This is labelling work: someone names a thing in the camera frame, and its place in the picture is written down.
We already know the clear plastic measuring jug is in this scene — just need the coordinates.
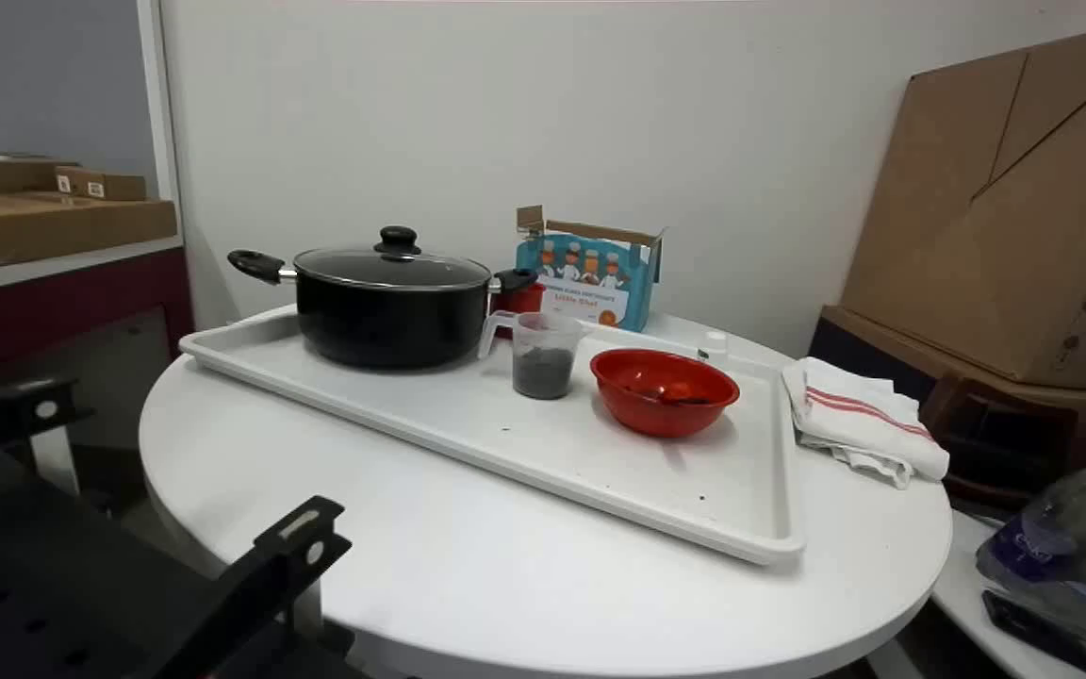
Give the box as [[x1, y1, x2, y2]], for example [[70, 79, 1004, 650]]
[[479, 308, 585, 405]]

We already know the red bowl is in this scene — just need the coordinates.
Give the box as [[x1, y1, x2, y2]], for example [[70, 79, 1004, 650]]
[[587, 346, 744, 443]]

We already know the blue printed cardboard box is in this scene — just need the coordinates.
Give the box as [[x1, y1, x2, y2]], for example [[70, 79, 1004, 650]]
[[513, 204, 667, 335]]

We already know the white plastic tray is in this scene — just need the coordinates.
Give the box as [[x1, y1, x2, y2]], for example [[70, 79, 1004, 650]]
[[176, 303, 807, 572]]

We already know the black cooking pot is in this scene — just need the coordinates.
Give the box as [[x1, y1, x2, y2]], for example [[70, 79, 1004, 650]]
[[226, 247, 539, 374]]

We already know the small clear bottle white cap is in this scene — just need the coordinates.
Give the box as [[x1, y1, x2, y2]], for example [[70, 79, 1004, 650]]
[[695, 327, 730, 370]]

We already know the glass lid with black knob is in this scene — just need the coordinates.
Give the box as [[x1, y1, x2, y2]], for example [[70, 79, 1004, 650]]
[[289, 221, 498, 293]]

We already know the white towel with red stripes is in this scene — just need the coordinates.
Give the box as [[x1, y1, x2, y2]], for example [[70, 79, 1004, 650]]
[[781, 354, 954, 486]]

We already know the large brown cardboard box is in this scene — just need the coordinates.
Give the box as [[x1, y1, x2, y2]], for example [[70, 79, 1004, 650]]
[[836, 15, 1086, 400]]

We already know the white topped maroon desk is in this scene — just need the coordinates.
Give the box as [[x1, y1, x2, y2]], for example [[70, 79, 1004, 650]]
[[0, 237, 197, 389]]

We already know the flat brown cardboard box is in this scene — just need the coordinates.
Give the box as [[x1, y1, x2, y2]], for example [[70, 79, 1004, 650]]
[[0, 196, 180, 271]]

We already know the long brown cardboard box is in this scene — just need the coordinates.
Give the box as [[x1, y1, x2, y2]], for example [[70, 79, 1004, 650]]
[[0, 151, 150, 204]]

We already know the clear plastic bag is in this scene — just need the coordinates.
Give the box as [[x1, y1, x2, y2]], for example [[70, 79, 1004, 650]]
[[973, 438, 1086, 679]]

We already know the black metal mount bracket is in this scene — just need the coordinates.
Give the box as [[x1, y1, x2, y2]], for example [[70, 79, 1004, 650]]
[[150, 496, 353, 679]]

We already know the dark wooden frame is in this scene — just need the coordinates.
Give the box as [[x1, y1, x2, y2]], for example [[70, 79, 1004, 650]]
[[919, 370, 1082, 509]]

